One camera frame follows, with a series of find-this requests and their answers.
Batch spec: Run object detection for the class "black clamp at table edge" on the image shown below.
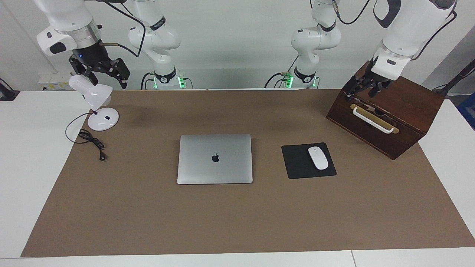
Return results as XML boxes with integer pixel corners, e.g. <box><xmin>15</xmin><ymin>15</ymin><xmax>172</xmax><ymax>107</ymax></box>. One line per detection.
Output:
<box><xmin>0</xmin><ymin>79</ymin><xmax>20</xmax><ymax>101</ymax></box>

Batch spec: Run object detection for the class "brass plate on box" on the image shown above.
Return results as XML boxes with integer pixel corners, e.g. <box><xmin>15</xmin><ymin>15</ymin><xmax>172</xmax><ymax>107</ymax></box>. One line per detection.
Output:
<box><xmin>350</xmin><ymin>104</ymin><xmax>400</xmax><ymax>134</ymax></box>

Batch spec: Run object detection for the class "blue bin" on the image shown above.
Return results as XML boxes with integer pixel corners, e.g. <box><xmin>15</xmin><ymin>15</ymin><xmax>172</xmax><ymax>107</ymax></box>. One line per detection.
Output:
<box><xmin>457</xmin><ymin>93</ymin><xmax>475</xmax><ymax>131</ymax></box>

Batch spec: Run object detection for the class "white wall power strip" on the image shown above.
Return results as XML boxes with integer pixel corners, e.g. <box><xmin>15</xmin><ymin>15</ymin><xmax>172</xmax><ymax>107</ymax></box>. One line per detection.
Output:
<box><xmin>38</xmin><ymin>73</ymin><xmax>72</xmax><ymax>91</ymax></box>

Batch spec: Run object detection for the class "dark brown wooden box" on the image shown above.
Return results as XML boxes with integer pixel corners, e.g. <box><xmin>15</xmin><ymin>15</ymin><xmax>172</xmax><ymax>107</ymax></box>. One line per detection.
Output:
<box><xmin>326</xmin><ymin>60</ymin><xmax>445</xmax><ymax>161</ymax></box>

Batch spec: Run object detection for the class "silver grey laptop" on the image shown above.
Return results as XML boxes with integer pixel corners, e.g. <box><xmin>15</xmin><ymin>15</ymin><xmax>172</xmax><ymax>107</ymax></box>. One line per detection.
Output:
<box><xmin>177</xmin><ymin>134</ymin><xmax>253</xmax><ymax>185</ymax></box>

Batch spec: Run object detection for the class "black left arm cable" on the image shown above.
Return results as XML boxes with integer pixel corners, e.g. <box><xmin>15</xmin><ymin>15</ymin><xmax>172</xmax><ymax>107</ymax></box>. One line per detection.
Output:
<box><xmin>332</xmin><ymin>0</ymin><xmax>371</xmax><ymax>26</ymax></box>

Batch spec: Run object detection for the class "white box handle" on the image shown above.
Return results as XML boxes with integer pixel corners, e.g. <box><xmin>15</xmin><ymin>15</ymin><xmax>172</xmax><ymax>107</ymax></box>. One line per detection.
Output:
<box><xmin>352</xmin><ymin>107</ymin><xmax>394</xmax><ymax>134</ymax></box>

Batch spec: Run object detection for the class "black base cable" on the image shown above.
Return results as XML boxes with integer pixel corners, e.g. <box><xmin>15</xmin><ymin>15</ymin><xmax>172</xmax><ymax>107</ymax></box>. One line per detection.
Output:
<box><xmin>140</xmin><ymin>72</ymin><xmax>155</xmax><ymax>90</ymax></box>
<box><xmin>264</xmin><ymin>55</ymin><xmax>299</xmax><ymax>89</ymax></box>

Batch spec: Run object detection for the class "white computer mouse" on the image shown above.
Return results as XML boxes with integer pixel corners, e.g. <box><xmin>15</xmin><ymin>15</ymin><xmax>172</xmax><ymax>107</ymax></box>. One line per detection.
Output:
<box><xmin>308</xmin><ymin>146</ymin><xmax>329</xmax><ymax>171</ymax></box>

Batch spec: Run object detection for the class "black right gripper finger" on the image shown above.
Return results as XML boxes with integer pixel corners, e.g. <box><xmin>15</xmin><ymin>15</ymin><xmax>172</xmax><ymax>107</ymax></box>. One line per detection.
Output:
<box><xmin>109</xmin><ymin>58</ymin><xmax>131</xmax><ymax>90</ymax></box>
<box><xmin>69</xmin><ymin>56</ymin><xmax>99</xmax><ymax>86</ymax></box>

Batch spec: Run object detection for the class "brown table mat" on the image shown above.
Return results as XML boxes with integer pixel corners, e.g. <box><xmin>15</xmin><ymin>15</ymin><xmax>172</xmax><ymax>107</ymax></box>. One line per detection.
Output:
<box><xmin>20</xmin><ymin>88</ymin><xmax>475</xmax><ymax>258</ymax></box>

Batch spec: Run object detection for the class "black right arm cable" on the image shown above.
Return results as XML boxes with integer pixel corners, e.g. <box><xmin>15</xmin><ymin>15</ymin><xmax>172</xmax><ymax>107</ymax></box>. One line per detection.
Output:
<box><xmin>97</xmin><ymin>0</ymin><xmax>147</xmax><ymax>58</ymax></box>

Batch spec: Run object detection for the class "black lamp power cable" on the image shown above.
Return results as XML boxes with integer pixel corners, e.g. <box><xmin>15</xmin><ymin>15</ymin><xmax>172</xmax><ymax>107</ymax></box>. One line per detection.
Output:
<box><xmin>65</xmin><ymin>112</ymin><xmax>107</xmax><ymax>162</ymax></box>

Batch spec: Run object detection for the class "white desk lamp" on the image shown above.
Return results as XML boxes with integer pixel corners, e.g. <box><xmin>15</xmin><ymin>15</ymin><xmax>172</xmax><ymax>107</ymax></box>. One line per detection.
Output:
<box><xmin>69</xmin><ymin>75</ymin><xmax>120</xmax><ymax>132</ymax></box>

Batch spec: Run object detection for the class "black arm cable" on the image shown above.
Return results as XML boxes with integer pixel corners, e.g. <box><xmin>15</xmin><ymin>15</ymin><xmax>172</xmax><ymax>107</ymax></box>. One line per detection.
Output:
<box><xmin>332</xmin><ymin>0</ymin><xmax>371</xmax><ymax>26</ymax></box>
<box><xmin>97</xmin><ymin>0</ymin><xmax>147</xmax><ymax>58</ymax></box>

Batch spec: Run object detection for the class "black stand pole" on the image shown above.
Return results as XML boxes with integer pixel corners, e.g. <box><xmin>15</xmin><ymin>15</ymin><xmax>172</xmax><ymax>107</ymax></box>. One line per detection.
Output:
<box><xmin>432</xmin><ymin>59</ymin><xmax>475</xmax><ymax>98</ymax></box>

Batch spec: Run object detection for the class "black mouse pad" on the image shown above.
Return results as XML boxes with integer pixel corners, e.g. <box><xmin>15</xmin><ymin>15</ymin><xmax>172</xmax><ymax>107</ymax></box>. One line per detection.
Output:
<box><xmin>281</xmin><ymin>142</ymin><xmax>337</xmax><ymax>179</ymax></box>

